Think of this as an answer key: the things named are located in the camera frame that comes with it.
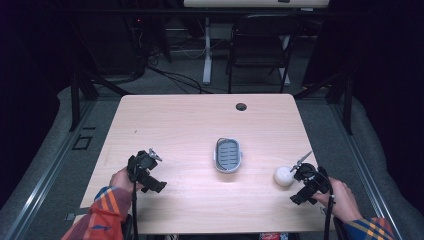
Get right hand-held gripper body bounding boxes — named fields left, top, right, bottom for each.
left=289, top=162, right=333, bottom=206

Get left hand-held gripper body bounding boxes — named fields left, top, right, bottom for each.
left=127, top=150, right=168, bottom=194

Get white round soap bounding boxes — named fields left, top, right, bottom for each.
left=273, top=165, right=296, bottom=187

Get grey soap dish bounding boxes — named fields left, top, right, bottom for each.
left=213, top=137, right=244, bottom=174

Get person's left hand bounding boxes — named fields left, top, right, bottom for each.
left=109, top=166, right=144, bottom=194

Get person's right hand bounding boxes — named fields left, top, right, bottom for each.
left=313, top=177, right=365, bottom=224

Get black metal stand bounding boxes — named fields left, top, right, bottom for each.
left=68, top=69, right=131, bottom=133
left=293, top=68, right=355, bottom=136

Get white desk leg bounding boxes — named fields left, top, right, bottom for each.
left=202, top=16, right=215, bottom=86

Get black folding chair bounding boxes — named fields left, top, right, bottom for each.
left=226, top=14, right=303, bottom=95

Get white desk top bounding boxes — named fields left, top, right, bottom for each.
left=183, top=0, right=331, bottom=9

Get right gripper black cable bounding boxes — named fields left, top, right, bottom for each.
left=318, top=165, right=336, bottom=240

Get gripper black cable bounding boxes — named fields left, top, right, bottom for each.
left=131, top=161, right=140, bottom=240
left=318, top=165, right=336, bottom=240

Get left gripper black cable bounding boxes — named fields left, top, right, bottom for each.
left=131, top=161, right=140, bottom=240

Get metal floor rail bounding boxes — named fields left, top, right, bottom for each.
left=3, top=99, right=98, bottom=240
left=328, top=101, right=405, bottom=240

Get black floor cable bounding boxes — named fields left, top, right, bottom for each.
left=146, top=63, right=214, bottom=95

